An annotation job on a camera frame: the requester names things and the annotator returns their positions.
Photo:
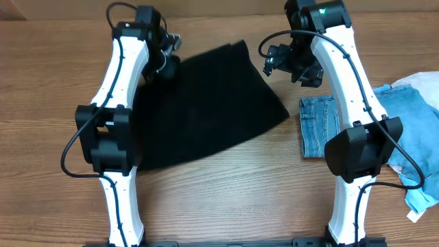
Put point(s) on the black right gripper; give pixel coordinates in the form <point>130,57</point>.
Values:
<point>309,73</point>

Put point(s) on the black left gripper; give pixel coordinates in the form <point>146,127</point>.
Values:
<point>175,62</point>

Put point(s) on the black skirt with pearl buttons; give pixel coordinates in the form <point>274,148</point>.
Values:
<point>216,100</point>

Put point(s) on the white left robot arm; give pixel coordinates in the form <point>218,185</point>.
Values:
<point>140,49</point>

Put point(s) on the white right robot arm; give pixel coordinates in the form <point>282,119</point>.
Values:
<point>323,45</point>

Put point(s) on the white cloth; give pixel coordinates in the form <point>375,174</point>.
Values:
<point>426,83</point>

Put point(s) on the blue denim shorts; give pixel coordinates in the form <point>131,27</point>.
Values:
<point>319,122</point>

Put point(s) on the light blue garment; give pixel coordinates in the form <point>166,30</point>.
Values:
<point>425,197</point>

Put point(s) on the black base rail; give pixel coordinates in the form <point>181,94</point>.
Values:
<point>240,243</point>

